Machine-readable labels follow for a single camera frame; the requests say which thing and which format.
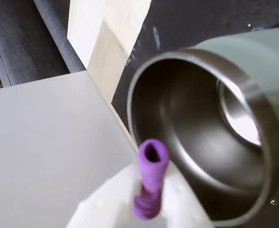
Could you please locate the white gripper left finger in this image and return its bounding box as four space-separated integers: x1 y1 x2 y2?
65 165 145 228

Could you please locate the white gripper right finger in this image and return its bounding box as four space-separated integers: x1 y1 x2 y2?
158 163 215 228

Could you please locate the purple pen grip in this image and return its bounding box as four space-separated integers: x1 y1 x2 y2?
131 139 170 220

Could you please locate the pale green metal cup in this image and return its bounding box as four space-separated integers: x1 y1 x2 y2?
126 27 279 228

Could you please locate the pale wooden panel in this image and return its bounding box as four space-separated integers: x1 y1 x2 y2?
67 0 152 148

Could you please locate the grey fabric sofa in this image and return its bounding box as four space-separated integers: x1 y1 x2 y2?
0 0 87 92

